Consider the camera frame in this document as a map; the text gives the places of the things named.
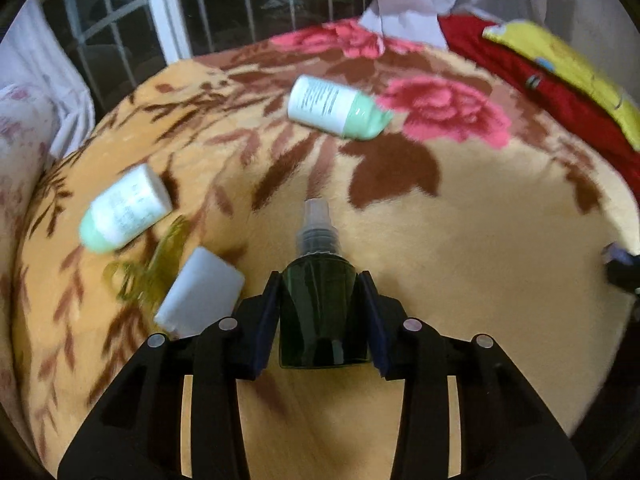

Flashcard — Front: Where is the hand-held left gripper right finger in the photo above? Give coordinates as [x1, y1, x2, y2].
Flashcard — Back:
[356, 270, 587, 480]

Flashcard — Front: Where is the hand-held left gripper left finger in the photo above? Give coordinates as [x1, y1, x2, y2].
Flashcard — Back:
[57, 270, 282, 480]

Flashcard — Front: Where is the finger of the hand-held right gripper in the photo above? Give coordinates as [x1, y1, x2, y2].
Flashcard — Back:
[602, 242, 640, 297]

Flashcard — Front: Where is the dark green spray bottle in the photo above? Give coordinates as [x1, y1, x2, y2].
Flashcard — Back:
[277, 199, 372, 370]

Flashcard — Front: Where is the white charger plug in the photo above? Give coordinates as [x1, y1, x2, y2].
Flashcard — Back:
[154, 246, 246, 340]

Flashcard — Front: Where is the yellow floral plush blanket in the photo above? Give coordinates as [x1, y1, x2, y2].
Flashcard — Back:
[10, 17, 640, 480]

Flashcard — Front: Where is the yellow-green plastic trinket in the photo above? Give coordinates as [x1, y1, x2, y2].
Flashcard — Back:
[102, 215, 191, 307]

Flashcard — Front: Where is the white bottle with green cap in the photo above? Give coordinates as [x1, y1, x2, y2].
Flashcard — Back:
[78, 164, 174, 254]
[287, 75, 395, 140]

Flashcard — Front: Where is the red cloth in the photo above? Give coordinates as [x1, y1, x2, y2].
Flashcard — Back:
[439, 14, 640, 187]

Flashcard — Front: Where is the white pink floral quilt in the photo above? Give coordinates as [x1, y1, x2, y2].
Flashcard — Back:
[0, 84, 61, 411]

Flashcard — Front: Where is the metal window grille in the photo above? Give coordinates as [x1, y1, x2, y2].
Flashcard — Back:
[42, 0, 376, 107]

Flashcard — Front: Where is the white window frame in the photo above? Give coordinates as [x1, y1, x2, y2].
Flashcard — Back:
[35, 0, 381, 121]

